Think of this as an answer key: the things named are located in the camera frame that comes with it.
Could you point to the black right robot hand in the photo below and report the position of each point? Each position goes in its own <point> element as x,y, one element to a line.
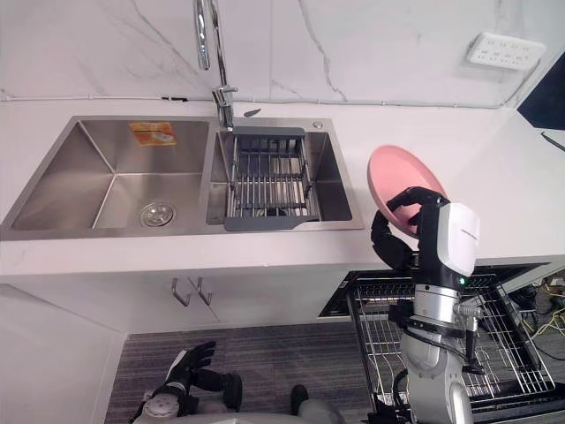
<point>457,238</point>

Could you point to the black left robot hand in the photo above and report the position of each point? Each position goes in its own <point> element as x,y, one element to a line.
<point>181,368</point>

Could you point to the pink round plate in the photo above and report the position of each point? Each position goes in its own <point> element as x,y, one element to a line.
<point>397,176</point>

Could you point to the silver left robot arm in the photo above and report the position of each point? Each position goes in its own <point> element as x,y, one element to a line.
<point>161,406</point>

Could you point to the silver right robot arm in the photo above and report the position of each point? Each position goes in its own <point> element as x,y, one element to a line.
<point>434,344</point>

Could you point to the built-in dishwasher body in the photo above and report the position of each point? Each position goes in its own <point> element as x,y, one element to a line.
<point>353,291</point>

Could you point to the dishwasher door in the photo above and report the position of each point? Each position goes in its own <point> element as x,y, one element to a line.
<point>521,406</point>

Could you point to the round chrome sink hole cap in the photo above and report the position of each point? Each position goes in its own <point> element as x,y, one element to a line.
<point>317,123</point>

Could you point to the stainless steel double sink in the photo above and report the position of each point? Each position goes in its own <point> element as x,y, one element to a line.
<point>132,185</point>

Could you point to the dark robot left foot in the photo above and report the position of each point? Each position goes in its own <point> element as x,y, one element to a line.
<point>233,391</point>

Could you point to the dark robot foot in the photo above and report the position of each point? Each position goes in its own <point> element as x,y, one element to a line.
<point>299,399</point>
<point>233,391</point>

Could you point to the white base cabinet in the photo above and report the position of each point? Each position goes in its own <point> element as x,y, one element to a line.
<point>176,300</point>

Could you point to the grey robot torso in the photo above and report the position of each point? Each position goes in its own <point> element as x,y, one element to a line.
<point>265,418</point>

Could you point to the dark robot right foot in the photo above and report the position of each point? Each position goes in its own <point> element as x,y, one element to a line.
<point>299,399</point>

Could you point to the black slim object on counter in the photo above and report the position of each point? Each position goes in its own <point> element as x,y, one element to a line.
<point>554,141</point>

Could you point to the round metal drain strainer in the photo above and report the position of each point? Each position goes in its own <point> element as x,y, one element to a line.
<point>156,214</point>

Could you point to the dark blue panel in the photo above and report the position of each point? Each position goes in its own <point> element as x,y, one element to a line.
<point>545,88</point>

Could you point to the orange sticker label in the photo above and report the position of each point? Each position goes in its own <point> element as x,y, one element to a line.
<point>153,133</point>

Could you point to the small dark leaf-shaped object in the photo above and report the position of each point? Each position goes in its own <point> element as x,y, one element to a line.
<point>252,112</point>

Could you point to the chrome gooseneck faucet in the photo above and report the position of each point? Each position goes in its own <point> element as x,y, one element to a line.
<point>216,57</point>

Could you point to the white wall power strip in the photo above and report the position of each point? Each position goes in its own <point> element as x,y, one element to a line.
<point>505,50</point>

